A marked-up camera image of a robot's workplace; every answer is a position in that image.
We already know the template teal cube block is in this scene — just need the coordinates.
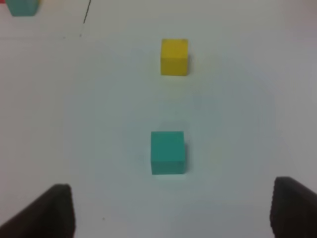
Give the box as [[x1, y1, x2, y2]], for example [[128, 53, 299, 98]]
[[5, 0, 40, 17]]

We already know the yellow cube block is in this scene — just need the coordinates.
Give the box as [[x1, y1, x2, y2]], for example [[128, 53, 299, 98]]
[[160, 39, 189, 76]]

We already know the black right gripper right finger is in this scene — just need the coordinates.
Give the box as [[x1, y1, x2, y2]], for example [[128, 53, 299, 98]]
[[270, 177, 317, 238]]

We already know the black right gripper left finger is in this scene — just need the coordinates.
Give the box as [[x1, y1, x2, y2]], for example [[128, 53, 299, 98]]
[[0, 184, 76, 238]]

